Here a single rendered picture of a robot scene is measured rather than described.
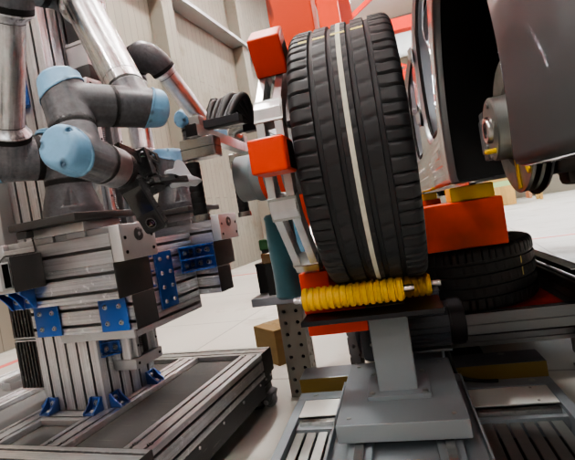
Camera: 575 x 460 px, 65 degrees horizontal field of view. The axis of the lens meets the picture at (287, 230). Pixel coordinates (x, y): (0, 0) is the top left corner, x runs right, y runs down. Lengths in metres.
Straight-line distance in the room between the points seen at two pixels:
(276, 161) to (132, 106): 0.28
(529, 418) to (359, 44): 1.09
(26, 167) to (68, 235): 0.19
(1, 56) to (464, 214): 1.36
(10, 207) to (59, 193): 0.44
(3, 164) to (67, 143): 0.50
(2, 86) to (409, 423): 1.17
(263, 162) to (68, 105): 0.35
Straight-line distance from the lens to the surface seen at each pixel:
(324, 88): 0.94
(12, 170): 1.27
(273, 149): 0.89
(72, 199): 1.28
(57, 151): 0.79
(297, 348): 1.87
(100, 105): 0.86
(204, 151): 1.11
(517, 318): 1.81
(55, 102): 0.84
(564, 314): 1.85
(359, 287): 1.10
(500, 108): 1.15
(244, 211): 1.44
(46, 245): 1.32
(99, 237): 1.19
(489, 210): 1.63
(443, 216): 1.61
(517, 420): 1.50
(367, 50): 0.99
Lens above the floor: 0.72
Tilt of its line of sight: 2 degrees down
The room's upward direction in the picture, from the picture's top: 9 degrees counter-clockwise
